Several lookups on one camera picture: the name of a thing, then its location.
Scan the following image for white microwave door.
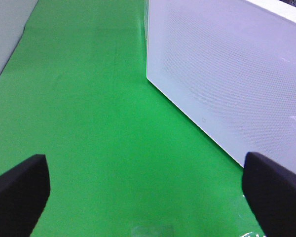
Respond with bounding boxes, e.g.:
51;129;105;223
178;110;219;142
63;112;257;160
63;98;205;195
147;0;296;173

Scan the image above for white microwave oven body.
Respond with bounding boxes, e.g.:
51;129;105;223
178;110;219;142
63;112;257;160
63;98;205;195
144;0;149;45

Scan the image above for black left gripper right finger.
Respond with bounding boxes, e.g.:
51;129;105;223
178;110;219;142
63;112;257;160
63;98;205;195
241;152;296;237

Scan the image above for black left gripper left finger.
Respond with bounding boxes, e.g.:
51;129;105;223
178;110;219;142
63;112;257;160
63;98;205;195
0;154;50;237

